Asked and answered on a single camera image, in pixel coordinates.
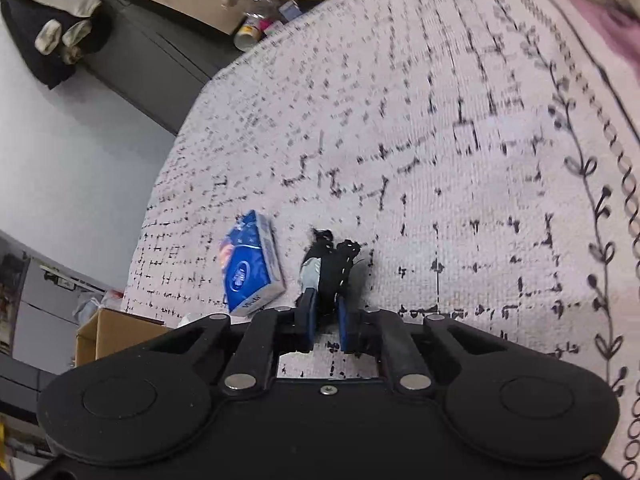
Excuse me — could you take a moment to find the cardboard box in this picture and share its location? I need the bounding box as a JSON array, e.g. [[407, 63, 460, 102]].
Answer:
[[75, 307, 173, 367]]

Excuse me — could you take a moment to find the white can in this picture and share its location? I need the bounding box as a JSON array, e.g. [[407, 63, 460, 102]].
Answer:
[[234, 14, 266, 52]]

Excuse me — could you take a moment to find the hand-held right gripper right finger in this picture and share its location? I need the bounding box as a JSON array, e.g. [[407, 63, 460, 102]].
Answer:
[[336, 296, 485, 392]]

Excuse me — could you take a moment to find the white patterned bed cover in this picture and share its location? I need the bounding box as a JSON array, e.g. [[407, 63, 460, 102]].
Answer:
[[123, 0, 640, 476]]

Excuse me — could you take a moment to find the pile of dark clothes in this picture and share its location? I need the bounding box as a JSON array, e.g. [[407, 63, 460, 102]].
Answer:
[[0, 0, 115, 91]]

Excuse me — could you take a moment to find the white plastic bag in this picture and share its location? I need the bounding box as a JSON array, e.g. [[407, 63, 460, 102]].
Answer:
[[72, 294, 123, 326]]

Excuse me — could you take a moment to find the dark grey cabinet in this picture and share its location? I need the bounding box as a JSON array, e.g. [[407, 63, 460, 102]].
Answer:
[[82, 0, 241, 136]]

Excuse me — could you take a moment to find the black glove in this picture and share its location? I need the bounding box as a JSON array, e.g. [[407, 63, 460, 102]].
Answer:
[[299, 228, 373, 317]]

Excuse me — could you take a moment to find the blue tissue pack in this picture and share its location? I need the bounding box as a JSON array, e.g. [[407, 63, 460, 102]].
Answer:
[[219, 210, 287, 317]]

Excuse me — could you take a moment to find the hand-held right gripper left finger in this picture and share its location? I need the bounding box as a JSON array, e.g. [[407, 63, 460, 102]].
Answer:
[[167, 290, 319, 393]]

